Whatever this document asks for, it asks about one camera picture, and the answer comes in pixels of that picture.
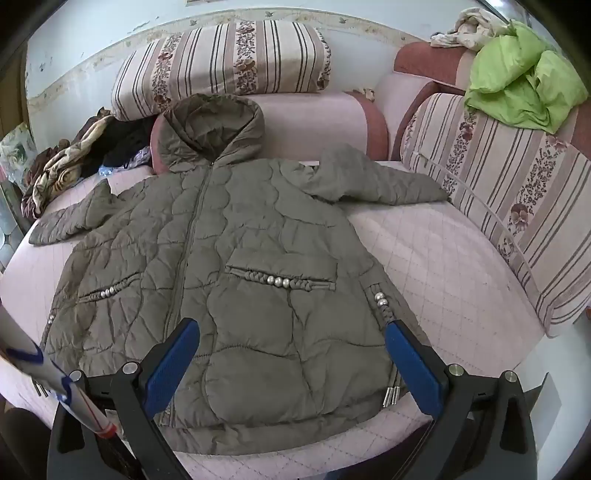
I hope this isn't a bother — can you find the brown floral blanket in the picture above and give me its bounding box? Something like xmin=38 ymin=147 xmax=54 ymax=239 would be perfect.
xmin=21 ymin=107 xmax=116 ymax=219

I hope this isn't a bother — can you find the striped floral back cushion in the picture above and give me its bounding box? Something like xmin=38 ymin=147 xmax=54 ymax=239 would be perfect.
xmin=401 ymin=92 xmax=591 ymax=339

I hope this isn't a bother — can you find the floral printed bag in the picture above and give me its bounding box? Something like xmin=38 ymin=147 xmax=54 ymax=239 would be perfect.
xmin=0 ymin=121 xmax=38 ymax=188

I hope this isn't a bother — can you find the purple patterned cloth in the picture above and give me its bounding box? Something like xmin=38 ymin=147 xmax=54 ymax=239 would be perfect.
xmin=124 ymin=147 xmax=154 ymax=172

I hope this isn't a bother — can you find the black cloth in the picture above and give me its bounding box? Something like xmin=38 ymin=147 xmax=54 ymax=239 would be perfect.
xmin=92 ymin=117 xmax=158 ymax=172

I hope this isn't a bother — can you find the cream crumpled cloth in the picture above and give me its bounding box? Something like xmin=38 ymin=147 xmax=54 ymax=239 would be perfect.
xmin=431 ymin=6 xmax=514 ymax=51

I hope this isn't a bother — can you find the lime green cloth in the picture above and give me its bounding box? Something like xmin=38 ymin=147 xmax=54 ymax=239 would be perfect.
xmin=464 ymin=21 xmax=587 ymax=136

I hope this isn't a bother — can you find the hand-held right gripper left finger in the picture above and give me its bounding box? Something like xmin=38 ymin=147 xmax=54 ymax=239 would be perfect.
xmin=48 ymin=318 xmax=201 ymax=480

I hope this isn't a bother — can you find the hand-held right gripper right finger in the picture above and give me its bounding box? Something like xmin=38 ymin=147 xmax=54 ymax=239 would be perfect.
xmin=383 ymin=318 xmax=539 ymax=480

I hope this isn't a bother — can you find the striped floral long cushion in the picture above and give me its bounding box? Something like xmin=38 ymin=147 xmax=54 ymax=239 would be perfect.
xmin=112 ymin=20 xmax=333 ymax=121

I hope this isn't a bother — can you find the olive quilted hooded jacket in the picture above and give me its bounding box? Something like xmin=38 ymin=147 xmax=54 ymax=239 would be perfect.
xmin=28 ymin=93 xmax=451 ymax=455

